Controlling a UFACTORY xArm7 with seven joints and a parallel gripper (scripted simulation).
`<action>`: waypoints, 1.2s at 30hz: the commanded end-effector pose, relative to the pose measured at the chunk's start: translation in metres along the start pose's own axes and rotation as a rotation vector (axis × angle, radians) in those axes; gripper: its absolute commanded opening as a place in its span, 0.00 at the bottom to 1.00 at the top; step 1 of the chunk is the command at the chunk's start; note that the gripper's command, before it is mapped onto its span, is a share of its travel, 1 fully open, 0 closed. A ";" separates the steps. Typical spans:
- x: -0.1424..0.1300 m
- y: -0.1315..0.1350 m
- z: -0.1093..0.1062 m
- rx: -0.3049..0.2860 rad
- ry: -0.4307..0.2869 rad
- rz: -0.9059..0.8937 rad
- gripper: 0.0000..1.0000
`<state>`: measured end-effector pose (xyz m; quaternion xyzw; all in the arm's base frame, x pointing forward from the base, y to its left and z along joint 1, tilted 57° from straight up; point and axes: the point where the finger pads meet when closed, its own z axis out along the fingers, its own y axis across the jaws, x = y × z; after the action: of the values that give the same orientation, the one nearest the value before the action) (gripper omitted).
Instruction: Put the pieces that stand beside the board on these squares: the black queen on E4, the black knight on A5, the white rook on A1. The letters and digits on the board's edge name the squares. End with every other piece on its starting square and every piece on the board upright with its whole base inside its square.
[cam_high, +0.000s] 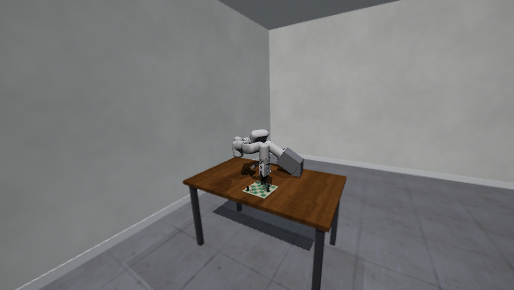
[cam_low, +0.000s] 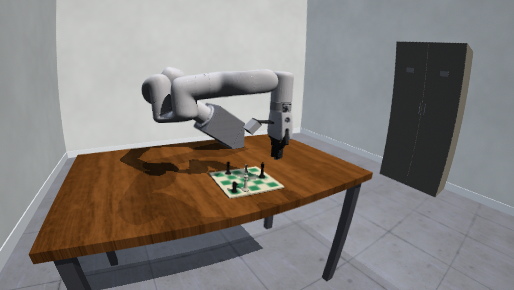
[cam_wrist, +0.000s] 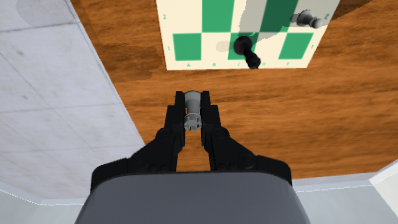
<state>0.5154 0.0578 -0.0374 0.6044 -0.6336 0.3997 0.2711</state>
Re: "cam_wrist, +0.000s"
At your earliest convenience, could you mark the green and white chessboard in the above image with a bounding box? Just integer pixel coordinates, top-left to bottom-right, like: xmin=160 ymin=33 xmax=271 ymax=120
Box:
xmin=156 ymin=0 xmax=340 ymax=70

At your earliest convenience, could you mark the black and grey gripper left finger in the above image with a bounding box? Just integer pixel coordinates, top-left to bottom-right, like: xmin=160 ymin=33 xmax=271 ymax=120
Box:
xmin=90 ymin=91 xmax=186 ymax=193

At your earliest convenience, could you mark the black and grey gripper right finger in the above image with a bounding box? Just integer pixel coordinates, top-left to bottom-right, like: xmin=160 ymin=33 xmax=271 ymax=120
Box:
xmin=200 ymin=91 xmax=292 ymax=186

